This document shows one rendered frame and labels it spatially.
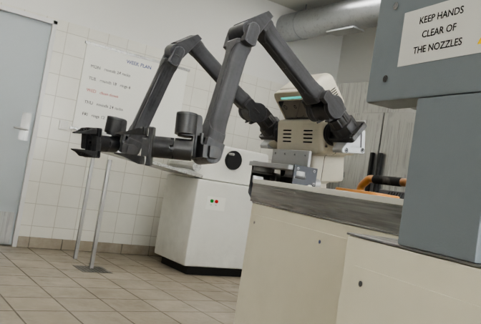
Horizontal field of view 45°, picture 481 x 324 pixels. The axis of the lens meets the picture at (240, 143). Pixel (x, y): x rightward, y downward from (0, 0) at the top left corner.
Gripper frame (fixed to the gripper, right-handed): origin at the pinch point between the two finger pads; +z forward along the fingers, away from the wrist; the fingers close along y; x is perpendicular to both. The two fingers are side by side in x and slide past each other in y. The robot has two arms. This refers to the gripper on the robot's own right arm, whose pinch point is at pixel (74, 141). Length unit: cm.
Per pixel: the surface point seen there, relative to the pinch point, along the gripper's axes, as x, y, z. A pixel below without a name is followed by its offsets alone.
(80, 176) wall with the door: 252, 27, -274
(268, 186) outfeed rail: -75, 9, 10
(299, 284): -91, 28, 26
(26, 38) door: 280, -94, -222
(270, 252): -80, 24, 16
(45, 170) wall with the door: 267, 23, -245
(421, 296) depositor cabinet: -124, 17, 74
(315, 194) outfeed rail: -92, 9, 23
